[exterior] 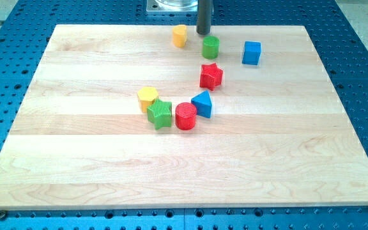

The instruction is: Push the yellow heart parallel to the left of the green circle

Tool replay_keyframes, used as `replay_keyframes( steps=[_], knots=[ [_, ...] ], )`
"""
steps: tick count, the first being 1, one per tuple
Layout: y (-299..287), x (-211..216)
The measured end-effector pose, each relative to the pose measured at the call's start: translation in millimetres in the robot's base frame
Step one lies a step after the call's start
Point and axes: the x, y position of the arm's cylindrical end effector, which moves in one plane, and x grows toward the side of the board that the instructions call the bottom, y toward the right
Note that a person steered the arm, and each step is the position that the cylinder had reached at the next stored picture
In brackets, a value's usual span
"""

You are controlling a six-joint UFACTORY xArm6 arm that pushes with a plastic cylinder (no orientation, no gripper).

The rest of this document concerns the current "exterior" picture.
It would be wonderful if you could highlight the green star block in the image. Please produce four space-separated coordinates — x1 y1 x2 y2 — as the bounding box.
147 99 172 130

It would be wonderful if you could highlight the green cylinder block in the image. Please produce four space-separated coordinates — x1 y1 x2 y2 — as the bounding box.
201 36 220 59

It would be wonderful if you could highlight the blue triangle block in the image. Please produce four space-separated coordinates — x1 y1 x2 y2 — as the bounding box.
191 91 212 118

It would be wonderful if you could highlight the yellow heart block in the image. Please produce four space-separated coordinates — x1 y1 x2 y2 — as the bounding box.
172 24 187 48

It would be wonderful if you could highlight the light wooden board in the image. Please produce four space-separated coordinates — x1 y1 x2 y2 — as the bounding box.
0 24 368 210

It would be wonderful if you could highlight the red star block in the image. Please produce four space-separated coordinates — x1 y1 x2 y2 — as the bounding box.
199 63 224 91

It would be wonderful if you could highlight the yellow hexagon block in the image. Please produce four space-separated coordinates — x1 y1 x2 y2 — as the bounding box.
137 86 159 113

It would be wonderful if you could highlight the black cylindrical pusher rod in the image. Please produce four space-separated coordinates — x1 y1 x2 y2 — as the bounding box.
196 0 213 35

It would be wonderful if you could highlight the red cylinder block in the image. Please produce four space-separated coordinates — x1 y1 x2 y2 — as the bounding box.
175 102 197 130

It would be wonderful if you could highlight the blue cube block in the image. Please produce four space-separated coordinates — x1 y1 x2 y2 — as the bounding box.
241 41 261 65

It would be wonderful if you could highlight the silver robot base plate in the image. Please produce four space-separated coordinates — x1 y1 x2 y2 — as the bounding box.
144 0 199 15

